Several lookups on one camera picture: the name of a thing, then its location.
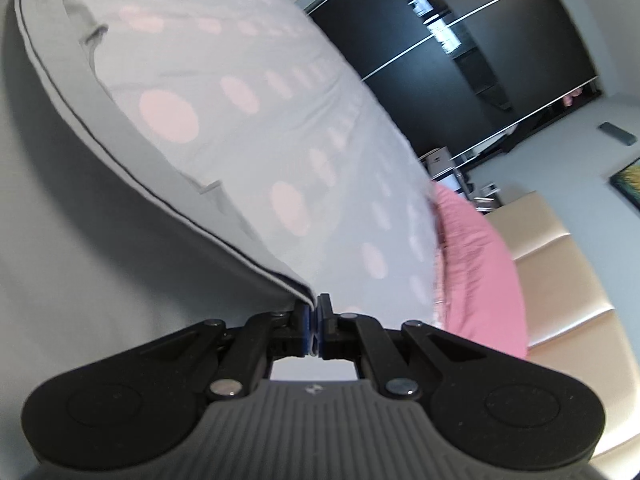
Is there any framed wall picture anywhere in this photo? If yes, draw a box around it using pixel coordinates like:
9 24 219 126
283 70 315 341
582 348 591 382
607 157 640 211

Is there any cream padded headboard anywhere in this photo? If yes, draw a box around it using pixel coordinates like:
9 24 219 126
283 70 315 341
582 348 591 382
485 191 640 480

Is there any white nightstand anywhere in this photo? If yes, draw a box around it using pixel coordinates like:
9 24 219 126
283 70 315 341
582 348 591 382
419 146 471 196

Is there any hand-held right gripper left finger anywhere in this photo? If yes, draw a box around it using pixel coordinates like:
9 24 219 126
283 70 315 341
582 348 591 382
137 297 316 397

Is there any light grey-blue long-sleeve shirt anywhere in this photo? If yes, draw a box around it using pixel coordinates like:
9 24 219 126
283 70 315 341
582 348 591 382
0 0 321 466

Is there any dark wall-mounted device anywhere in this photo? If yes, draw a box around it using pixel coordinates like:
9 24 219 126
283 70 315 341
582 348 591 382
599 121 637 147

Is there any black sliding-door wardrobe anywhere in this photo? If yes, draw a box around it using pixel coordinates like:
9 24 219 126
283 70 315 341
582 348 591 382
260 0 601 181

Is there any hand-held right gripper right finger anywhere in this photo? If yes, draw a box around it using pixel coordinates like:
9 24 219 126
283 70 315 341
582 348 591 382
316 293 488 398

